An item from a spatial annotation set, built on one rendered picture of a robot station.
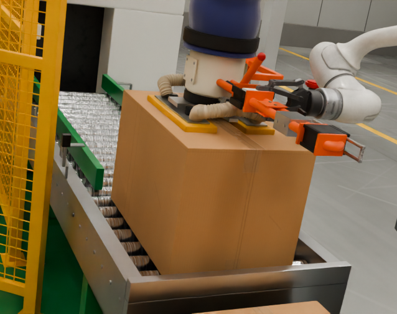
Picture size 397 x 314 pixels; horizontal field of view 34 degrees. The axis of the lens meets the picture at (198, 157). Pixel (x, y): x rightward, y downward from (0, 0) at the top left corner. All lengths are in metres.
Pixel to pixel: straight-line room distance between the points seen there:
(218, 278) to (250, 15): 0.74
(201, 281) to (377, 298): 1.61
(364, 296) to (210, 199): 1.61
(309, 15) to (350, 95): 10.43
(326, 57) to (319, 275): 0.65
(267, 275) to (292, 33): 10.28
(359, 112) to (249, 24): 0.40
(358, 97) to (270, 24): 3.04
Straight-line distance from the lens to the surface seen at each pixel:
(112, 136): 3.04
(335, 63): 1.94
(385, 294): 3.29
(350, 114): 1.87
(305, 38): 12.15
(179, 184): 1.71
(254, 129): 1.88
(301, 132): 1.47
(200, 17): 1.86
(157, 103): 2.00
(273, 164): 1.79
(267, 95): 1.72
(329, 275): 1.98
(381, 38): 1.92
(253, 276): 1.83
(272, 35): 4.90
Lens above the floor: 1.44
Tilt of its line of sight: 18 degrees down
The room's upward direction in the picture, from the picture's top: 9 degrees clockwise
